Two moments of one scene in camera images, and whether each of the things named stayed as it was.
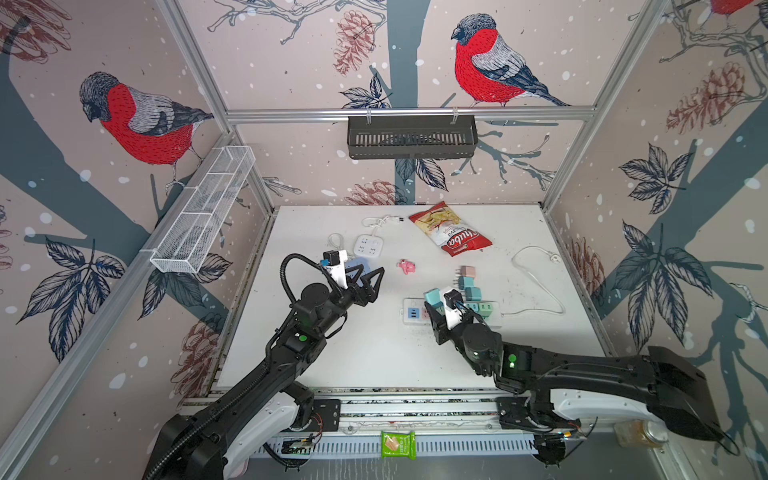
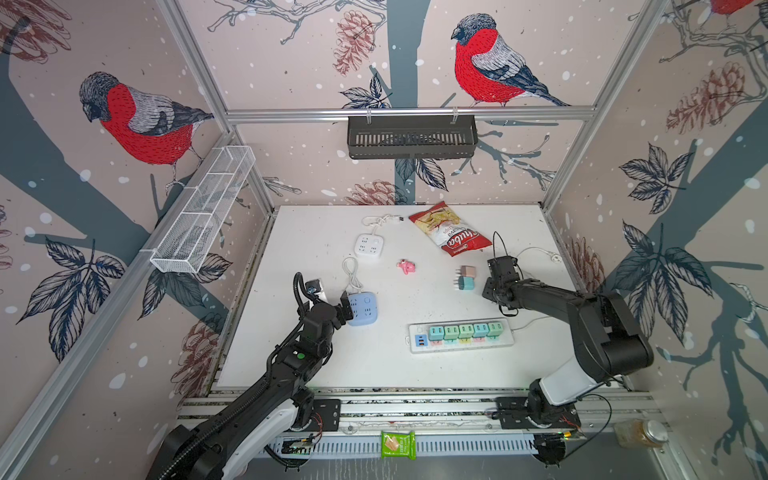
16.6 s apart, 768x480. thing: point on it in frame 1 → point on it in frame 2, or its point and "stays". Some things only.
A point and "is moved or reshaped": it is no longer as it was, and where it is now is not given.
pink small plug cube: (407, 267) stays
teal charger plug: (465, 282) stays
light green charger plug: (485, 309) → (494, 329)
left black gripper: (367, 294) → (341, 317)
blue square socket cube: (356, 261) → (364, 308)
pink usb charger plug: (466, 271) stays
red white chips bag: (439, 222) stays
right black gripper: (438, 321) → (487, 287)
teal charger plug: (432, 296) is moved or reshaped
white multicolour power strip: (415, 312) → (419, 342)
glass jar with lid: (640, 433) stays
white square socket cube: (368, 245) stays
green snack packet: (398, 445) stays
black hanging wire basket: (416, 136) stays
